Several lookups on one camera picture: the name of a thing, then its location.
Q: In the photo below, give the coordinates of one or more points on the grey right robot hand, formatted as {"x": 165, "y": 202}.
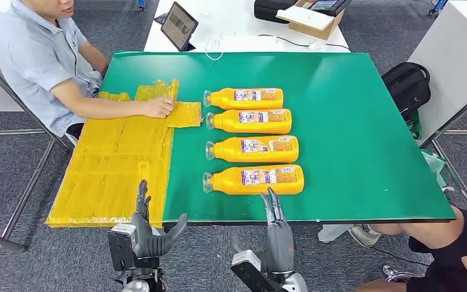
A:
{"x": 280, "y": 246}

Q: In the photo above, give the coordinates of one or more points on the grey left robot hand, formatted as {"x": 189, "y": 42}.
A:
{"x": 145, "y": 241}

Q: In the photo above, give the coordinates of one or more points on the person's right hand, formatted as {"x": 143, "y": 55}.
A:
{"x": 159, "y": 108}

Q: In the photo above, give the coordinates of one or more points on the orange detergent bottle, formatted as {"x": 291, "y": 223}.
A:
{"x": 229, "y": 151}
{"x": 227, "y": 181}
{"x": 229, "y": 123}
{"x": 225, "y": 100}

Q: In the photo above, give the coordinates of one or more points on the white table foot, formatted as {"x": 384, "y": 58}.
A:
{"x": 332, "y": 233}

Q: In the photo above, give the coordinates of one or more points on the person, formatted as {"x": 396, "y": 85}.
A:
{"x": 435, "y": 233}
{"x": 36, "y": 60}

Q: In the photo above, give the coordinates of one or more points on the pale green plastic bag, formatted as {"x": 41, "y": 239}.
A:
{"x": 433, "y": 163}

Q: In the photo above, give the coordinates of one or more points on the green cloth bag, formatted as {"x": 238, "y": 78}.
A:
{"x": 415, "y": 127}

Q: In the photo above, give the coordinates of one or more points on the large yellow taped cardboard mat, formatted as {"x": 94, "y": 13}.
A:
{"x": 108, "y": 169}

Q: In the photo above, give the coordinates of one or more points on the white desk with metal legs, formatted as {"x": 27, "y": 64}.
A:
{"x": 451, "y": 60}

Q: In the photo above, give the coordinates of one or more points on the black tablet on stand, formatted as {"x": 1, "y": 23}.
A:
{"x": 179, "y": 26}

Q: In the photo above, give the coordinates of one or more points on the dark phone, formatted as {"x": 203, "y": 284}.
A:
{"x": 161, "y": 18}

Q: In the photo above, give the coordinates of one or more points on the black backpack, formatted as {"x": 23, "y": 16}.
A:
{"x": 404, "y": 86}

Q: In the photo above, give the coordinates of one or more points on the black zip case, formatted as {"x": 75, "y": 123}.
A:
{"x": 269, "y": 10}

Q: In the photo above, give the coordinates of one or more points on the white power adapter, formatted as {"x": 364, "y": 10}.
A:
{"x": 316, "y": 46}

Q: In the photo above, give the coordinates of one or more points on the white flat sheet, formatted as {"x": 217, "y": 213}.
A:
{"x": 304, "y": 18}

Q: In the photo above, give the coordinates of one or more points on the brown cardboard box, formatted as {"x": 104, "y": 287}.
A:
{"x": 318, "y": 34}

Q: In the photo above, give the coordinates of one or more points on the black screen device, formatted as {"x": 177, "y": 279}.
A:
{"x": 330, "y": 6}

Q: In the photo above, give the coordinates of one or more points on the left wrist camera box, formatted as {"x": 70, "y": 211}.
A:
{"x": 120, "y": 250}

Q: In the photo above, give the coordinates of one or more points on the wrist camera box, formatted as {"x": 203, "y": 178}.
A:
{"x": 244, "y": 262}
{"x": 120, "y": 250}

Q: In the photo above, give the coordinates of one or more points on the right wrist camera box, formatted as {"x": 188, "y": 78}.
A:
{"x": 244, "y": 262}

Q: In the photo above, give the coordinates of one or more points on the blue frame piece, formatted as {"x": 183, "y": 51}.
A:
{"x": 438, "y": 5}
{"x": 141, "y": 4}

